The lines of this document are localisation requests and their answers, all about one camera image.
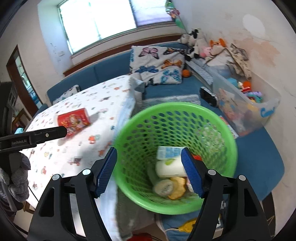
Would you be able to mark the blue sofa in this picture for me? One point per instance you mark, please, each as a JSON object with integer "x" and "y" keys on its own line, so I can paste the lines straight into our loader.
{"x": 254, "y": 150}

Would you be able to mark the white paper cup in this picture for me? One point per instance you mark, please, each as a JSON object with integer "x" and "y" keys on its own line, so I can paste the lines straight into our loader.
{"x": 168, "y": 168}

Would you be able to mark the yellow plastic toy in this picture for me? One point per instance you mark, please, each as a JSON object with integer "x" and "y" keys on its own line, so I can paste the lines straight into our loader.
{"x": 187, "y": 226}

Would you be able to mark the blue and white striped cloth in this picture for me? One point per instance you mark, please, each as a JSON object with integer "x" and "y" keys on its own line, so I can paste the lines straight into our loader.
{"x": 201, "y": 70}

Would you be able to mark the small printed pillow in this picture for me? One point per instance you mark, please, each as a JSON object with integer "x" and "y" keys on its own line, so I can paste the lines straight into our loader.
{"x": 67, "y": 93}

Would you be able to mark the blue and white milk carton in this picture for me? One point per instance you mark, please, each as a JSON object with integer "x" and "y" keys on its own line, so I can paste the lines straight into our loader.
{"x": 168, "y": 153}

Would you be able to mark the printed tablecloth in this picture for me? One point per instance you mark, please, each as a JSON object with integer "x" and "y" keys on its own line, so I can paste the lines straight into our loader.
{"x": 92, "y": 99}

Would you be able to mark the wooden framed door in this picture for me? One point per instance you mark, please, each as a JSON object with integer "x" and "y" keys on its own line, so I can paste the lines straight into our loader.
{"x": 20, "y": 69}

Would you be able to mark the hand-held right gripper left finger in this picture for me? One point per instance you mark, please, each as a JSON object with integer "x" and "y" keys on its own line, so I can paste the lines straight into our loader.
{"x": 106, "y": 173}

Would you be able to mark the butterfly print pillow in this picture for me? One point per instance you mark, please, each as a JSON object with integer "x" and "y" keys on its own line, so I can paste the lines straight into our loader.
{"x": 152, "y": 60}

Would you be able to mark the grey patterned cushion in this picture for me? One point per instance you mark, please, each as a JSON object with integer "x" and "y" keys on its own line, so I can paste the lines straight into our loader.
{"x": 171, "y": 99}

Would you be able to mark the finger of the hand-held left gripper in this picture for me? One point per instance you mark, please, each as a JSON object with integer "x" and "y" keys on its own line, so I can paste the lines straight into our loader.
{"x": 41, "y": 136}

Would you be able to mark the clear plastic storage bin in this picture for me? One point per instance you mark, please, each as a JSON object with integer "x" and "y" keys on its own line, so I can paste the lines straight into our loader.
{"x": 266, "y": 109}

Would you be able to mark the small toy basketball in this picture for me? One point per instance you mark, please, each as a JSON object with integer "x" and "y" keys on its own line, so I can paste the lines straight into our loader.
{"x": 186, "y": 73}

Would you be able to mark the pile of colourful toys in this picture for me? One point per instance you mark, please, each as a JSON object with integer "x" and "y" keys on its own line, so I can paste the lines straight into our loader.
{"x": 245, "y": 87}

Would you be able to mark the grey plush toy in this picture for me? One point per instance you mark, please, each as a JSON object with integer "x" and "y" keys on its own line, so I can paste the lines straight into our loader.
{"x": 183, "y": 39}

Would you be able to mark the colourful printed cloth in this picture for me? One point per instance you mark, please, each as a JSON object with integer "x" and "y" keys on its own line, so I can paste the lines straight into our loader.
{"x": 231, "y": 129}

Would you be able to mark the black handheld device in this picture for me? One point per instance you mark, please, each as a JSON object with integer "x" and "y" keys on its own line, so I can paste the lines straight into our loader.
{"x": 208, "y": 96}

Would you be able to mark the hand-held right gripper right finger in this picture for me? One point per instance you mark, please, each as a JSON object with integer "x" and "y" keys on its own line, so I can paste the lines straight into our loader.
{"x": 192, "y": 173}

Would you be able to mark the red printed container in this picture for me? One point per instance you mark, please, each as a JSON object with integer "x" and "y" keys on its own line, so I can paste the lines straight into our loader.
{"x": 74, "y": 121}

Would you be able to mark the green plastic basket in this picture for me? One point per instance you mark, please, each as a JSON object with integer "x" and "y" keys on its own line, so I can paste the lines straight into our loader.
{"x": 161, "y": 115}

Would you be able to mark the colourful pinwheel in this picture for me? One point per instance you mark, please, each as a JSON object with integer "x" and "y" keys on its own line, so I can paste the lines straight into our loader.
{"x": 172, "y": 10}

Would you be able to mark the person's left hand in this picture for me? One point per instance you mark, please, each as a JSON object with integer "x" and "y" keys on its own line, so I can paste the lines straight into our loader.
{"x": 19, "y": 190}

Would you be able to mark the window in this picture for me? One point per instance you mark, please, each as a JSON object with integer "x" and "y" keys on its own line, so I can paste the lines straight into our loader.
{"x": 92, "y": 23}

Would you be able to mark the pink plush toy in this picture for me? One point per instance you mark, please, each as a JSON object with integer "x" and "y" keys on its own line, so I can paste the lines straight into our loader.
{"x": 206, "y": 51}

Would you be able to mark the orange fox plush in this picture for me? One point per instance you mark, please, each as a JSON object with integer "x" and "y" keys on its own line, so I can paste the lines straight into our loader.
{"x": 217, "y": 46}

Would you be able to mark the beige patterned fabric bag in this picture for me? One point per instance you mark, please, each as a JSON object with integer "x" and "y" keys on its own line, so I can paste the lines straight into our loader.
{"x": 240, "y": 60}

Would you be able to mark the black and white cow plush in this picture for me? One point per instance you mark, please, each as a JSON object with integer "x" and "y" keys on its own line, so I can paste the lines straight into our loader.
{"x": 195, "y": 46}

